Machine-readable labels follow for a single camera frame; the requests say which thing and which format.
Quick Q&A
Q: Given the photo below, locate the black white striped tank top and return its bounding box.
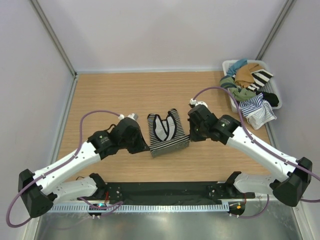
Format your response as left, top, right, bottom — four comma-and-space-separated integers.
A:
147, 108, 190, 158

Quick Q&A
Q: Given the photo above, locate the blue white striped tank top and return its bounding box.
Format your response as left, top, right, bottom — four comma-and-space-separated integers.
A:
239, 93, 277, 130

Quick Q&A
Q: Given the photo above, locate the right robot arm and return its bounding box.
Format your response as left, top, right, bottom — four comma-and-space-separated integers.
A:
187, 104, 313, 207

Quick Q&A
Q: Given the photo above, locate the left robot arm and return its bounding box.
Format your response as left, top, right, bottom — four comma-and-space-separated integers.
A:
18, 113, 149, 218

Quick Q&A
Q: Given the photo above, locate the olive green garment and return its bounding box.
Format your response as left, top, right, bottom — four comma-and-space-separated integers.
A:
219, 75, 256, 102

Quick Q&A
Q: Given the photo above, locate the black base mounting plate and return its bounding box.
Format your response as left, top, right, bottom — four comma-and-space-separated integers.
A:
105, 181, 255, 203

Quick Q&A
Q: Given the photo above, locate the teal blue garment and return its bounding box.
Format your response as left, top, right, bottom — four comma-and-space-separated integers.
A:
223, 58, 248, 76

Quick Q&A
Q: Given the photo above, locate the tan brown garment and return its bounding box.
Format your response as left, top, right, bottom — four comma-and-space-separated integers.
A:
234, 63, 264, 88

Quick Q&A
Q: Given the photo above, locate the wide black white striped garment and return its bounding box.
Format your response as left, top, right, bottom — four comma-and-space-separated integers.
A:
246, 69, 274, 92

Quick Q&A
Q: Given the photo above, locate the white plastic laundry basket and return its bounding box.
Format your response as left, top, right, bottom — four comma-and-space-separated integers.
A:
222, 59, 283, 110

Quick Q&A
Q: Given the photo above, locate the aluminium front rail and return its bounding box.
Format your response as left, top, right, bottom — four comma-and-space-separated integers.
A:
29, 181, 305, 204

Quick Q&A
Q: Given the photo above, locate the perforated cable duct strip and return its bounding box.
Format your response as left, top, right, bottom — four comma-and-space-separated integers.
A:
48, 202, 230, 214

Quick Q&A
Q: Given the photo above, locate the right aluminium corner post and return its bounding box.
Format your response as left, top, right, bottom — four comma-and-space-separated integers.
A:
255, 0, 297, 61

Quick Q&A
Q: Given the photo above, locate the aluminium corner post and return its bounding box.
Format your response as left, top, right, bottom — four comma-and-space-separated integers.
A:
29, 0, 77, 78
255, 0, 297, 61

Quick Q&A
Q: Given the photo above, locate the left aluminium corner post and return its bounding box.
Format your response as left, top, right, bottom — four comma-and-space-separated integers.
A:
29, 0, 77, 78

